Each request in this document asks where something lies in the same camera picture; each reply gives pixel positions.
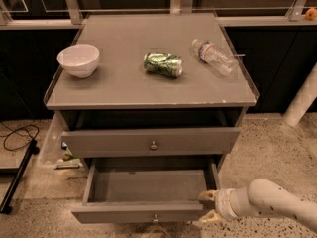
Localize crushed green soda can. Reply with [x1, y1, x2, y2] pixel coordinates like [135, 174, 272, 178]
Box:
[144, 52, 182, 78]

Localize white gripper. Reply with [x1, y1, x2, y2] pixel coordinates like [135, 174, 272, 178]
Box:
[198, 188, 238, 223]

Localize clear plastic water bottle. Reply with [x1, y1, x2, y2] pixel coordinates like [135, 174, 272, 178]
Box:
[192, 39, 239, 76]

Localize grey drawer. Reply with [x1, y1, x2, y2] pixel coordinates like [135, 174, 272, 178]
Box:
[71, 156, 220, 223]
[61, 127, 240, 158]

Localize clutter beside cabinet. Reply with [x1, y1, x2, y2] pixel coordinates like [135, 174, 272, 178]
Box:
[55, 141, 82, 170]

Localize black floor stand bar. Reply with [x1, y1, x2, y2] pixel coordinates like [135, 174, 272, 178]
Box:
[0, 139, 40, 214]

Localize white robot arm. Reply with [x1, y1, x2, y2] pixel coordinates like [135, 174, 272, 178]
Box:
[201, 71, 317, 231]

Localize grey drawer cabinet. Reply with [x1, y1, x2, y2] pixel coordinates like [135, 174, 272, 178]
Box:
[43, 12, 261, 171]

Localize grey top drawer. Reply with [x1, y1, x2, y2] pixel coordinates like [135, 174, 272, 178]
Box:
[61, 127, 240, 158]

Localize small orange object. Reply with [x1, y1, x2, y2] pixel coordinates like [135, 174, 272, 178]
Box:
[305, 8, 317, 21]

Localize white ceramic bowl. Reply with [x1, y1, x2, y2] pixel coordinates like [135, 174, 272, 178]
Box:
[56, 44, 100, 78]

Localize black cable on floor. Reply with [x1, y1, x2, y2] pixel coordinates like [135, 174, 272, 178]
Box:
[0, 120, 41, 152]

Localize metal railing frame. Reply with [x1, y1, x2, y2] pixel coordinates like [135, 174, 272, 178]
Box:
[0, 0, 317, 30]

